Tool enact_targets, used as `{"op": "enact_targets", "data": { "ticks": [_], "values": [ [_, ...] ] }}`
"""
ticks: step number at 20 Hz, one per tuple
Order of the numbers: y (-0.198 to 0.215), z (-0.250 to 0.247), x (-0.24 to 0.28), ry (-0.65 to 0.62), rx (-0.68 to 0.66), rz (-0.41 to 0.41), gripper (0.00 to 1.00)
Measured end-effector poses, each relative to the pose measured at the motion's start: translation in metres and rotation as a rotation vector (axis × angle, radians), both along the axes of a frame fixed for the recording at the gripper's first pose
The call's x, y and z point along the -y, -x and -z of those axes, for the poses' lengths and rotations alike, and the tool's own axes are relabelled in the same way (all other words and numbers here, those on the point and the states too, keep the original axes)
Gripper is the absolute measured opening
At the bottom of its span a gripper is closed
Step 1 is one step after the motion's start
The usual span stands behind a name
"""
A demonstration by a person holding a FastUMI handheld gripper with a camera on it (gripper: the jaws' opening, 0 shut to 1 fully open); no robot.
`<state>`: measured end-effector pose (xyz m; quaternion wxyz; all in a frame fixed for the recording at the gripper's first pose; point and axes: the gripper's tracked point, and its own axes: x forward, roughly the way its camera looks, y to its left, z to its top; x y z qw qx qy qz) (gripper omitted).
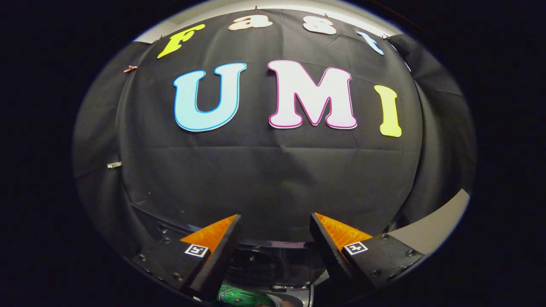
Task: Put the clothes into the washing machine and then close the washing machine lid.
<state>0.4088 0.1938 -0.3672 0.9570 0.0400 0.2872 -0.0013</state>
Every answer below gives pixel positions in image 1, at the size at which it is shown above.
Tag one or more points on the silver cloth clip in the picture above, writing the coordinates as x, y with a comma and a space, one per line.
114, 165

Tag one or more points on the green polo shirt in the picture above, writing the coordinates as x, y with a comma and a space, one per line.
239, 297

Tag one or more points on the copper cloth clip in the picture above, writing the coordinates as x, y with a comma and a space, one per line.
130, 68

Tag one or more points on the black backdrop cloth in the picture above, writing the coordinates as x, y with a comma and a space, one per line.
273, 179

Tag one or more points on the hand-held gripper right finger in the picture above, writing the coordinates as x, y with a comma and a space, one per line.
330, 256

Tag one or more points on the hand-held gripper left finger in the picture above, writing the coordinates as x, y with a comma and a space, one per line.
219, 260

